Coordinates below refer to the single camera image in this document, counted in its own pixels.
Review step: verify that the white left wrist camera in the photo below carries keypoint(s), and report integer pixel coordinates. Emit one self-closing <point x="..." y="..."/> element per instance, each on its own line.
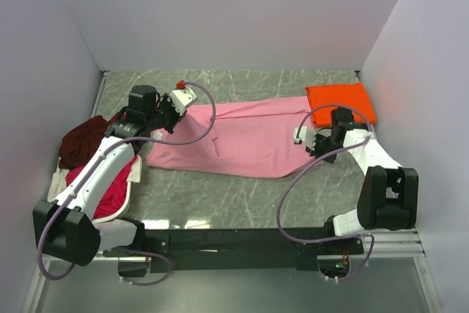
<point x="182" y="97"/>

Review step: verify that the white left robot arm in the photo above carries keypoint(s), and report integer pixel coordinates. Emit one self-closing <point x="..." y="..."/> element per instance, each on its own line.
<point x="64" y="228"/>

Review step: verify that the white laundry basket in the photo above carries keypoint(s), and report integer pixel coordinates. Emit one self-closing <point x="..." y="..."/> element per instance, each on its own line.
<point x="121" y="211"/>

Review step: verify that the dark red t shirt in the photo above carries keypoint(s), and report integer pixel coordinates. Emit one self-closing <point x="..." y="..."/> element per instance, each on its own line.
<point x="81" y="143"/>

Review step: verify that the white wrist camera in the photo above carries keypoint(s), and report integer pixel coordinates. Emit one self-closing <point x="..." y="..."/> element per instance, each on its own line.
<point x="182" y="97"/>
<point x="304" y="135"/>

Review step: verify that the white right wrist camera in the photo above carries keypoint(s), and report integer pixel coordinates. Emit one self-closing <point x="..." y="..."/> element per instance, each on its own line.
<point x="304" y="135"/>

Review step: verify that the pink t shirt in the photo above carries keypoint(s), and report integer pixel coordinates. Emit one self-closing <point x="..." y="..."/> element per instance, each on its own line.
<point x="248" y="139"/>

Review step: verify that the folded orange t shirt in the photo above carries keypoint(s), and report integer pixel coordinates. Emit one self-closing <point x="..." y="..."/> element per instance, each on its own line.
<point x="332" y="96"/>

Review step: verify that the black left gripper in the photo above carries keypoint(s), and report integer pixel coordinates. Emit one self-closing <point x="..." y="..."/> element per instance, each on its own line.
<point x="167" y="116"/>

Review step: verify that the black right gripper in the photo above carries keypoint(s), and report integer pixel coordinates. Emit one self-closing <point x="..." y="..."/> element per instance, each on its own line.
<point x="319" y="144"/>

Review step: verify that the aluminium rail frame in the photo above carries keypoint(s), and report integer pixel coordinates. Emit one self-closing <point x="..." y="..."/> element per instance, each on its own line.
<point x="387" y="244"/>

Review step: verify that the magenta t shirt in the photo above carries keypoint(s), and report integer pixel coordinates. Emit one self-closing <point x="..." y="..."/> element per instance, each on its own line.
<point x="115" y="195"/>

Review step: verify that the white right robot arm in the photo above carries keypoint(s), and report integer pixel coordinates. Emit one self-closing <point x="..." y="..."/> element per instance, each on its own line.
<point x="389" y="194"/>

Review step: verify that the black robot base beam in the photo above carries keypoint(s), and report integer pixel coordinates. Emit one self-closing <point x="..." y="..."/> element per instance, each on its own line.
<point x="224" y="249"/>

